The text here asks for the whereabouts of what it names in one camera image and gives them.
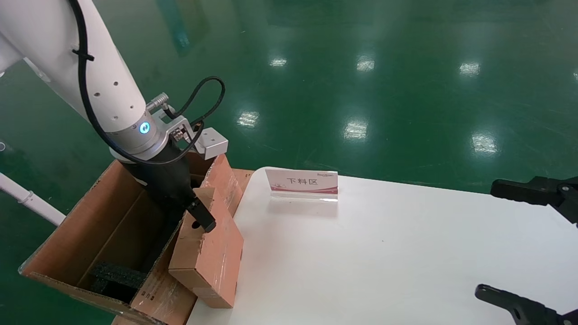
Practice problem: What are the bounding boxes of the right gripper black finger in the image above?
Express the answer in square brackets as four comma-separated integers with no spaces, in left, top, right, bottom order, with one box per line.
[475,284,578,325]
[491,176,578,226]

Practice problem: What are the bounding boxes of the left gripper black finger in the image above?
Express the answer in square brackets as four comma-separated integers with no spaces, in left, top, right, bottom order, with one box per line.
[186,198,217,234]

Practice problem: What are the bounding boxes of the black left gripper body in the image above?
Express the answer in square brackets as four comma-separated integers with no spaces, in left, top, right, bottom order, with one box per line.
[121,144,199,215]

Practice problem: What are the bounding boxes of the small cardboard box with hole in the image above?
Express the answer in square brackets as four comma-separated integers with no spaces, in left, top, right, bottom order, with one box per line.
[168,186,244,309]

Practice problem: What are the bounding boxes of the large open cardboard box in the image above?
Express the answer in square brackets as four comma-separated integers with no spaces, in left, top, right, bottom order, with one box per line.
[18,151,244,325]

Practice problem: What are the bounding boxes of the white red table sign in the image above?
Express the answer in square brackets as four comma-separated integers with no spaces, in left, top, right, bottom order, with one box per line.
[265,168,339,202]

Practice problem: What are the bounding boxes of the black foam pad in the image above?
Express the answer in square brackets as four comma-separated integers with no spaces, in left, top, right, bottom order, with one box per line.
[88,262,147,301]

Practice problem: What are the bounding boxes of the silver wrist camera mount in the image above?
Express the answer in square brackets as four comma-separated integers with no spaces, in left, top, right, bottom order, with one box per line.
[147,93,228,161]

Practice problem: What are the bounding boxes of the white metal pipe frame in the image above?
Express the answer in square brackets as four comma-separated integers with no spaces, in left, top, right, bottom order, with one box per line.
[0,173,67,226]

